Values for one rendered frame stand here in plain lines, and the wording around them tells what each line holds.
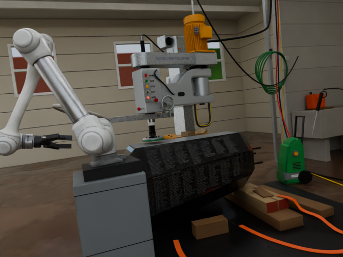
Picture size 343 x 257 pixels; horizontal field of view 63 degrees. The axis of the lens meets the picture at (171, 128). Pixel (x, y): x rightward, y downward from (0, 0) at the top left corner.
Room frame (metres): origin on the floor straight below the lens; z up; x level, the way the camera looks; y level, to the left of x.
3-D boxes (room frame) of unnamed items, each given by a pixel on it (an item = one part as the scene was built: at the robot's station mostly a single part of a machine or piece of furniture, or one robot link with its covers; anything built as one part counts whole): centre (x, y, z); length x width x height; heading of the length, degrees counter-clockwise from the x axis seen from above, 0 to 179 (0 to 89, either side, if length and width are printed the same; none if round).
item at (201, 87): (3.09, -0.37, 1.34); 0.19 x 0.19 x 0.20
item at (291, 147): (3.65, -1.55, 0.43); 0.35 x 0.35 x 0.87; 1
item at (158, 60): (2.92, -0.10, 1.62); 0.96 x 0.25 x 0.17; 122
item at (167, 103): (2.70, 0.03, 1.20); 0.15 x 0.10 x 0.15; 122
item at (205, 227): (2.37, -0.24, 0.07); 0.30 x 0.12 x 0.12; 104
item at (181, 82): (2.93, -0.15, 1.30); 0.74 x 0.23 x 0.49; 122
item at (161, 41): (3.68, -0.03, 2.00); 0.20 x 0.18 x 0.15; 16
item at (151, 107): (2.78, 0.13, 1.32); 0.36 x 0.22 x 0.45; 122
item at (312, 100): (5.04, -2.70, 0.99); 0.50 x 0.22 x 0.33; 109
